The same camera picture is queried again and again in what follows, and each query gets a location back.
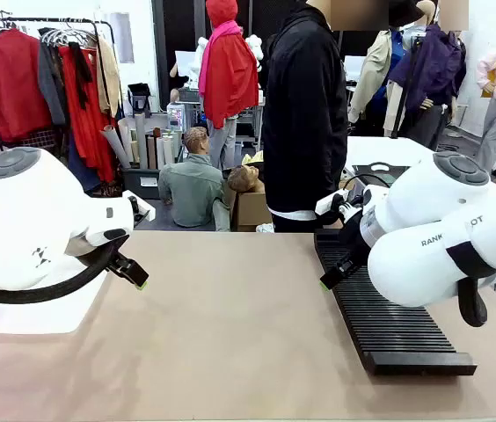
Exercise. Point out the black chair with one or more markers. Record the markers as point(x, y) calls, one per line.
point(139, 99)

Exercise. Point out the white cartoon figure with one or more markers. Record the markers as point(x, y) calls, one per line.
point(254, 48)

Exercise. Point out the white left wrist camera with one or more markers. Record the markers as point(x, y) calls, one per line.
point(140, 206)

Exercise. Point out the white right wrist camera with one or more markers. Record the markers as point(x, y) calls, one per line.
point(329, 203)

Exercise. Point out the grey storage bin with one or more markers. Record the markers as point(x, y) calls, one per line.
point(136, 184)

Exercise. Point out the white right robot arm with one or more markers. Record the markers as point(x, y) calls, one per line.
point(428, 198)

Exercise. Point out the yellow cloth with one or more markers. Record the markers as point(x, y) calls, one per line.
point(254, 158)

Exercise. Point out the grey wall panel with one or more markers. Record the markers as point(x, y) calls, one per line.
point(124, 39)

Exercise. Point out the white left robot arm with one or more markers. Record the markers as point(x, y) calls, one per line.
point(24, 220)

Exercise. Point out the red coat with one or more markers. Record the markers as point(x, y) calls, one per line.
point(15, 88)

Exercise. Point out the brown paper roll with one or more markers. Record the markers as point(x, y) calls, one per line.
point(152, 151)

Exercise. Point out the white table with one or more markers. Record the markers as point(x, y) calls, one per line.
point(384, 149)

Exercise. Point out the glowing computer case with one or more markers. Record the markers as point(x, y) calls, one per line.
point(175, 116)

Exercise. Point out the black hanging scarf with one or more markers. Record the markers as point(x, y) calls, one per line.
point(82, 70)

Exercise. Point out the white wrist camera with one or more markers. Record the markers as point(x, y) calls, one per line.
point(329, 203)
point(140, 206)

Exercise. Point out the tall grey paper roll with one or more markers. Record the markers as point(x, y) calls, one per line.
point(141, 140)

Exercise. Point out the white paper roll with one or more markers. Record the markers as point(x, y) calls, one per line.
point(167, 149)

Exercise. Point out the mannequin in purple jacket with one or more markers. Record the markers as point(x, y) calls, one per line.
point(432, 70)

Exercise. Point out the long red dress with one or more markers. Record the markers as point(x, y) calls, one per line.
point(85, 132)

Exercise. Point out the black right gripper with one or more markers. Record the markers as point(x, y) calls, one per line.
point(355, 257)

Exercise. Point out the brown cardboard box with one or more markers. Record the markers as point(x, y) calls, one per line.
point(248, 211)

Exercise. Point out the black stand pole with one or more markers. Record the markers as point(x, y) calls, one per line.
point(406, 92)

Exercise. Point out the beige hanging garment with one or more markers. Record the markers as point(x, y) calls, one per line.
point(108, 79)

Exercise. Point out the white board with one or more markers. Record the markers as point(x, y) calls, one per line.
point(353, 68)

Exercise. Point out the mannequin head brown hair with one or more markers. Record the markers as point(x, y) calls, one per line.
point(243, 178)

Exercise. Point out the black metal clothes rack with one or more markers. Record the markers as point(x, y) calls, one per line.
point(54, 20)

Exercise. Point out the black slotted PCB rack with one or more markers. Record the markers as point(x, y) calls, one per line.
point(388, 334)

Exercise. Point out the grey hanging garment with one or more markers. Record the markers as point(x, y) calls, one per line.
point(52, 88)

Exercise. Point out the person in black jacket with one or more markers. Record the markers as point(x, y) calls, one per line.
point(305, 132)

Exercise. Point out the clear plastic box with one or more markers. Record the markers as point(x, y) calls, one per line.
point(32, 316)

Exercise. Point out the mannequin in beige coat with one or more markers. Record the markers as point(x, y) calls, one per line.
point(375, 74)

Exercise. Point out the white sneakers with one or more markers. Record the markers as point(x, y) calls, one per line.
point(265, 227)

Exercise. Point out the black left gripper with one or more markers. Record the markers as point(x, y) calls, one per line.
point(119, 263)

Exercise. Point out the seated mannequin grey-green jacket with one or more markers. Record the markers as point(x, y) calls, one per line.
point(191, 189)

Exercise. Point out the mannequin in red cape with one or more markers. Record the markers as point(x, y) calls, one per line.
point(230, 79)

